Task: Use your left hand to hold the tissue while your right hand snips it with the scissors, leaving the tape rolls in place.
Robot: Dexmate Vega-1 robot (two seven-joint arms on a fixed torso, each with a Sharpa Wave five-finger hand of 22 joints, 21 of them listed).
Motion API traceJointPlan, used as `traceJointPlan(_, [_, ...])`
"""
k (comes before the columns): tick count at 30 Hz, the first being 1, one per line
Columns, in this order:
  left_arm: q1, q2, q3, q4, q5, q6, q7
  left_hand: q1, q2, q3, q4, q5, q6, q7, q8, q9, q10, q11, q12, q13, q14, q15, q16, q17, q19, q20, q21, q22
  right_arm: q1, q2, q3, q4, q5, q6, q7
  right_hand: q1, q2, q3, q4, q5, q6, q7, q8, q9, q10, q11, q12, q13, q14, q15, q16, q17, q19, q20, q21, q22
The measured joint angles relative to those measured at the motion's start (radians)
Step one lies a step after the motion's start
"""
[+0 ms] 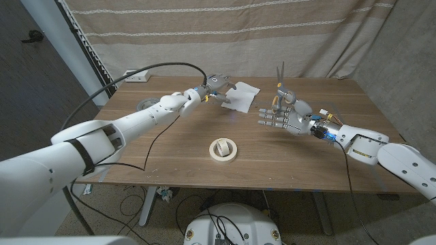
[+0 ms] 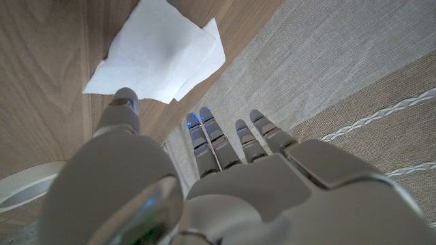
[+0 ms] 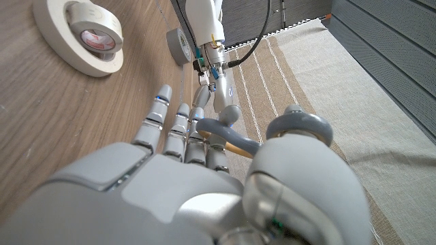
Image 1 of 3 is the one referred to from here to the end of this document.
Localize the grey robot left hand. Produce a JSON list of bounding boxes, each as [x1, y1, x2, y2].
[[199, 73, 238, 105]]

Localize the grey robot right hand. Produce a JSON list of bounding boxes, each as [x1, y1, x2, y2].
[[258, 98, 342, 142]]

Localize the white tissue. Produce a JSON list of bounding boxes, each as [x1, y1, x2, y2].
[[221, 81, 261, 114]]

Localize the orange grey handled scissors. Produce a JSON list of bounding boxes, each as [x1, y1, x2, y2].
[[271, 61, 296, 114]]

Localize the small beige masking tape roll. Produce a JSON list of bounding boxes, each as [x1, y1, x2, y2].
[[216, 138, 231, 157]]

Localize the large beige masking tape roll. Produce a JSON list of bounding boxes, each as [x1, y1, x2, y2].
[[208, 137, 238, 163]]

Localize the beige striped curtain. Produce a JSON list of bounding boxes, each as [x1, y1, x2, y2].
[[64, 0, 398, 86]]

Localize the white power strip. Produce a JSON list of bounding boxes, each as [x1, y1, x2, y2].
[[123, 69, 151, 83]]

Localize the grey table leg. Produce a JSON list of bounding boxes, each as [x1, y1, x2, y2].
[[312, 192, 333, 236]]

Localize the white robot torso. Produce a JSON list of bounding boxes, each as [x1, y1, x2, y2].
[[183, 203, 283, 245]]

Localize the crumpled blue white wad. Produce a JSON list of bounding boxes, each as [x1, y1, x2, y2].
[[157, 186, 174, 203]]

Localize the white floor platform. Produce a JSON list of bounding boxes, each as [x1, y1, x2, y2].
[[13, 183, 87, 236]]

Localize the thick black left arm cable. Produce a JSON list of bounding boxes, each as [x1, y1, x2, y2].
[[60, 62, 208, 236]]

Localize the grey duct tape roll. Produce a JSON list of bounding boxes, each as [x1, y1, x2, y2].
[[138, 97, 161, 112]]

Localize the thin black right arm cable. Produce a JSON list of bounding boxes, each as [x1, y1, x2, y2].
[[335, 140, 381, 245]]

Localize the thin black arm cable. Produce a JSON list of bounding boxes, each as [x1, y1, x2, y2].
[[335, 140, 381, 245], [91, 114, 181, 172]]

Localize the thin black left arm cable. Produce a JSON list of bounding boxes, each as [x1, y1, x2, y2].
[[91, 114, 181, 172]]

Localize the black torso cable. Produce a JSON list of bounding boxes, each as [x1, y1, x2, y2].
[[200, 214, 247, 244]]

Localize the black white zigzag rail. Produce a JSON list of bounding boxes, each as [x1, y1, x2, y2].
[[56, 0, 119, 98]]

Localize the white door frame post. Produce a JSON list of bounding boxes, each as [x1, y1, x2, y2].
[[20, 0, 110, 107]]

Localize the black door handle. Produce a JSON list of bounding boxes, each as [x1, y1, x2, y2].
[[21, 29, 44, 44]]

